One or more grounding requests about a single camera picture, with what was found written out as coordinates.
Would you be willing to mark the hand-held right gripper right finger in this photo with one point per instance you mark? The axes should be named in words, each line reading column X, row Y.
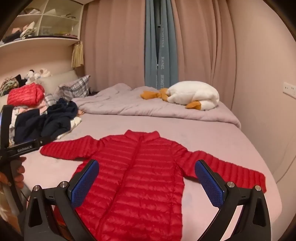
column 209, row 183

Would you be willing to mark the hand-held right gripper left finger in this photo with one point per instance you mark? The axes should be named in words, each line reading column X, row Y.
column 85, row 183

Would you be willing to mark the red down jacket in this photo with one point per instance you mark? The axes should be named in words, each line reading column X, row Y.
column 143, row 173
column 25, row 95

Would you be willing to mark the person's left hand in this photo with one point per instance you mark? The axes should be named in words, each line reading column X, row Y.
column 19, row 172

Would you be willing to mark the dark navy garment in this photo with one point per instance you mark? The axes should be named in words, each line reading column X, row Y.
column 27, row 125

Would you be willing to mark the bed with pink sheet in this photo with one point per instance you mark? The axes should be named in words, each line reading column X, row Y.
column 208, row 141

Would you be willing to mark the navy blue hooded garment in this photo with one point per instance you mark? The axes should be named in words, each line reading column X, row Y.
column 60, row 115

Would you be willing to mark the folded red down jacket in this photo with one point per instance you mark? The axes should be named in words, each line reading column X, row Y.
column 25, row 95

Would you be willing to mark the white garment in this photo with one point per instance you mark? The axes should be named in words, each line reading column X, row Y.
column 75, row 122

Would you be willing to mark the small peach cloth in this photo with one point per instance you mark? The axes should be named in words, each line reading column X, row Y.
column 81, row 112

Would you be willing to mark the floral patterned cloth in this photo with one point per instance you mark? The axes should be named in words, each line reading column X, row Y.
column 8, row 84

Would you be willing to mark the white dog plush toy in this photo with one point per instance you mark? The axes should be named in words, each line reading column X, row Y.
column 31, row 76

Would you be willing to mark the cream plush toy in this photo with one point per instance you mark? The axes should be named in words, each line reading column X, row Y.
column 45, row 73

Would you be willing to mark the beige pillow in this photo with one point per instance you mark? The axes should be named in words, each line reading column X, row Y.
column 60, row 77

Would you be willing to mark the plaid pillow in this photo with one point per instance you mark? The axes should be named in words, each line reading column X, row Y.
column 76, row 88

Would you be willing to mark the grey comforter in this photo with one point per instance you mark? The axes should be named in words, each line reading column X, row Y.
column 138, row 109

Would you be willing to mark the white goose plush toy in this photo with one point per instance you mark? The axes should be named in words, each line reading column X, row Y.
column 192, row 92

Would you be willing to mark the yellow hanging cloth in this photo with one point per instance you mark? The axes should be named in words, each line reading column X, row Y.
column 77, row 55

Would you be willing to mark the white crumpled cloth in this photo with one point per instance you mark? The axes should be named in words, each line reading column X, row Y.
column 28, row 31

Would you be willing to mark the pink curtain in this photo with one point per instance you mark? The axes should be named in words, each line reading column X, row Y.
column 203, row 41
column 113, row 41

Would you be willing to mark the blue-grey curtain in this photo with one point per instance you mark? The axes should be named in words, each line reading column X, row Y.
column 159, row 46

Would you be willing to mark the white wall shelf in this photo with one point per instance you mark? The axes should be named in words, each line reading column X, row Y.
column 39, row 40

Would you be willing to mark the white wall socket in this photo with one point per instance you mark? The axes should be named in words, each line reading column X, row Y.
column 290, row 89

